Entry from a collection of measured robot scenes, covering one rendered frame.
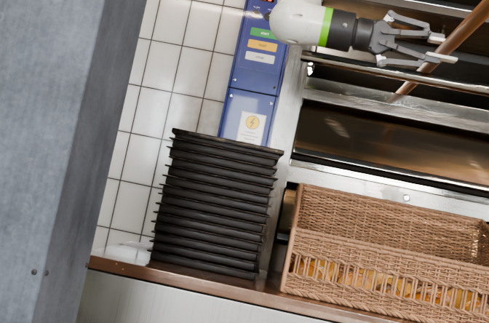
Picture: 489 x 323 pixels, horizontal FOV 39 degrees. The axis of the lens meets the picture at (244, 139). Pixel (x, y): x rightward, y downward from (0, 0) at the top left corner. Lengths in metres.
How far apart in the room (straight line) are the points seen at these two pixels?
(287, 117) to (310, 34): 0.58
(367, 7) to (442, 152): 0.49
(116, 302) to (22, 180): 0.56
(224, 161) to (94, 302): 0.46
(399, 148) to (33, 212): 1.29
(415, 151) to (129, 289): 0.99
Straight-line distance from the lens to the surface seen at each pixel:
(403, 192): 2.11
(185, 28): 2.17
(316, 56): 1.75
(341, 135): 2.10
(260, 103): 2.07
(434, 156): 2.13
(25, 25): 1.16
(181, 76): 2.14
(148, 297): 1.58
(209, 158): 1.70
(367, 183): 2.09
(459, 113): 2.16
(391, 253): 1.61
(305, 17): 1.56
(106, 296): 1.60
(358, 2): 2.05
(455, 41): 1.49
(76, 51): 1.11
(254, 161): 1.70
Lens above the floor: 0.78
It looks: 5 degrees up
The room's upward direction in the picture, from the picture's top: 12 degrees clockwise
